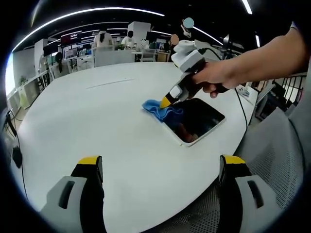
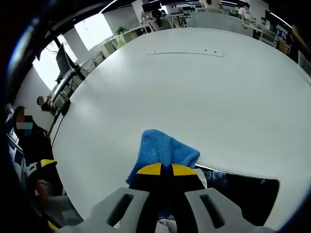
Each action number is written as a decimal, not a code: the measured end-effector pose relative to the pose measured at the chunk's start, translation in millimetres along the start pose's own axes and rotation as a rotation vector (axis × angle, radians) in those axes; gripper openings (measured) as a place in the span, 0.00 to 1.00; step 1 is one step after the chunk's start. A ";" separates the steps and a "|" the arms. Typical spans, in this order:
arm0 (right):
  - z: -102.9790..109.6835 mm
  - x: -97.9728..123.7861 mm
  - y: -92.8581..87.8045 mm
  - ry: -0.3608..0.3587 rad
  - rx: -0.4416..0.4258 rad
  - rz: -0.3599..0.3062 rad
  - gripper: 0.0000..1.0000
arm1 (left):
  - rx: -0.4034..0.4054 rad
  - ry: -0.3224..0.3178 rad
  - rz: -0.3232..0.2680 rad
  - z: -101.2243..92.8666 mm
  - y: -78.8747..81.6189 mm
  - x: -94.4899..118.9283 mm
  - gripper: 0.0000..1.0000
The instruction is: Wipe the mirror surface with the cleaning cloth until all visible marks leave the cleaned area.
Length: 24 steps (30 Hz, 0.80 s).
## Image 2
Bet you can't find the black computer monitor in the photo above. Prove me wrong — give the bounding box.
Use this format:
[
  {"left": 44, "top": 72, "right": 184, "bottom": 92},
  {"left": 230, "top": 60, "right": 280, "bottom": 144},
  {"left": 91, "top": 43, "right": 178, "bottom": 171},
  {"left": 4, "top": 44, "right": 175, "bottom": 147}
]
[{"left": 55, "top": 43, "right": 75, "bottom": 76}]

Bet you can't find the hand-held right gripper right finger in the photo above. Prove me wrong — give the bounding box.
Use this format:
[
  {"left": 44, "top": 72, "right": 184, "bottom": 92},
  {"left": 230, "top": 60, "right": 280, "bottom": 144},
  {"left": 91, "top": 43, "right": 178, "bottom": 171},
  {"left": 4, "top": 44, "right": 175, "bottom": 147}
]
[{"left": 170, "top": 164, "right": 277, "bottom": 233}]

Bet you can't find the person's own head and torso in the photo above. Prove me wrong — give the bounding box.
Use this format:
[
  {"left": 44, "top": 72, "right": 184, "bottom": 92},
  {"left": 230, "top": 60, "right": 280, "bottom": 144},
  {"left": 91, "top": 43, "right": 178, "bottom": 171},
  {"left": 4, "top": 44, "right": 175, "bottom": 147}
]
[{"left": 13, "top": 106, "right": 55, "bottom": 168}]

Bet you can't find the white table cable strip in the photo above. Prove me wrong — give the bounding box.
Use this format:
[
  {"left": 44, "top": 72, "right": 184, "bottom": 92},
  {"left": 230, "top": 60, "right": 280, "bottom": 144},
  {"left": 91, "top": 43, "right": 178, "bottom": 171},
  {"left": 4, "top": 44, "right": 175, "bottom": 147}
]
[{"left": 146, "top": 49, "right": 225, "bottom": 58}]

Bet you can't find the white partition panel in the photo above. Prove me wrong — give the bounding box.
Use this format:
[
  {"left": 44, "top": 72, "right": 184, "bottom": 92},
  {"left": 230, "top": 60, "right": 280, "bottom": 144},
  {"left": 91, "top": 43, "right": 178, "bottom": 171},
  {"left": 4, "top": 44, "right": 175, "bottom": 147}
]
[{"left": 189, "top": 11, "right": 242, "bottom": 33}]

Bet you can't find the black cable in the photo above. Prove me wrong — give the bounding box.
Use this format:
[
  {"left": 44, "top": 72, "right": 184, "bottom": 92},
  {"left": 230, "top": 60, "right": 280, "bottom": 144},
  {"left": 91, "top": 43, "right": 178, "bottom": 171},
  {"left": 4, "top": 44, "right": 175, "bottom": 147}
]
[{"left": 50, "top": 99, "right": 71, "bottom": 146}]

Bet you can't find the side desk with black legs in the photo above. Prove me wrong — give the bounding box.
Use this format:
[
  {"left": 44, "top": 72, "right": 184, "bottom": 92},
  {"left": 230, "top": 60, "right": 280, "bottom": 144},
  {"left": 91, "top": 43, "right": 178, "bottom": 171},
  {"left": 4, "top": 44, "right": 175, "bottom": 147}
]
[{"left": 50, "top": 62, "right": 94, "bottom": 107}]

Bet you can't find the blue cleaning cloth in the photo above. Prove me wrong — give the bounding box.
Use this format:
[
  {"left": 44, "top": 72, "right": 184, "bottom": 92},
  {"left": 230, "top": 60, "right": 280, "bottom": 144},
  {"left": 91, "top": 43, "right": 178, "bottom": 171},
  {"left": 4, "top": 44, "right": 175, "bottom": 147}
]
[{"left": 125, "top": 129, "right": 201, "bottom": 220}]

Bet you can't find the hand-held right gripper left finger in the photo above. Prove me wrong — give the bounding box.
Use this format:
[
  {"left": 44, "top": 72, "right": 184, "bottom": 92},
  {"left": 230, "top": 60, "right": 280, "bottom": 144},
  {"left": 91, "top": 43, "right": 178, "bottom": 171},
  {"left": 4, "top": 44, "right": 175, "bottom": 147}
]
[{"left": 57, "top": 162, "right": 166, "bottom": 233}]

